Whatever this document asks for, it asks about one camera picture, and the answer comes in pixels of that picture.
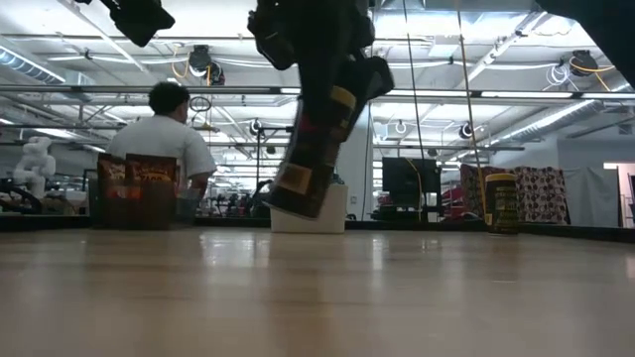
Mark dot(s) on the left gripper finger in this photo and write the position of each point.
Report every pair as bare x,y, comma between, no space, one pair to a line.
374,79
317,94

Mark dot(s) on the yellow-lidded seasoning tin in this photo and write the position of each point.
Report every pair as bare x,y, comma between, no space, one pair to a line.
302,178
502,205

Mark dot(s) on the brown taco seasoning packet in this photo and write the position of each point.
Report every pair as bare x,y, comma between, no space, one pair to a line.
151,171
111,171

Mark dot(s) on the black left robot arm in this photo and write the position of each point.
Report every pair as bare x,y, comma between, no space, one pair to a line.
139,20

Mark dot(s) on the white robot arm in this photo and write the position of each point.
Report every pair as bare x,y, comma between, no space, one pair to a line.
35,163

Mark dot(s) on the small black ceiling reel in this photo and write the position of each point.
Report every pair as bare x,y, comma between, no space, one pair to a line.
256,128
465,131

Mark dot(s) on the black monitor screen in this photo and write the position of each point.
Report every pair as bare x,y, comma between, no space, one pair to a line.
409,181

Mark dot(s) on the white plastic bin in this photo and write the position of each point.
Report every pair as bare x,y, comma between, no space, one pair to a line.
333,218

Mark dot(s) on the red white fabric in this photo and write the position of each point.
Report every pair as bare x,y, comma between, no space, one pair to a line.
452,198

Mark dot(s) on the person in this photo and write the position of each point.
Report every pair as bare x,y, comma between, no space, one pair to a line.
159,139

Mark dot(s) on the patterned cloth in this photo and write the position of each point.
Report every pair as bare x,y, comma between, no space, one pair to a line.
541,193

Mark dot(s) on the grey translucent plastic bin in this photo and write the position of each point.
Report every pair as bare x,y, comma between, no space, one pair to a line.
139,213

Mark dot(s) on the grey cloth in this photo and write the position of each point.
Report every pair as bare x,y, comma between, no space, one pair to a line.
590,198

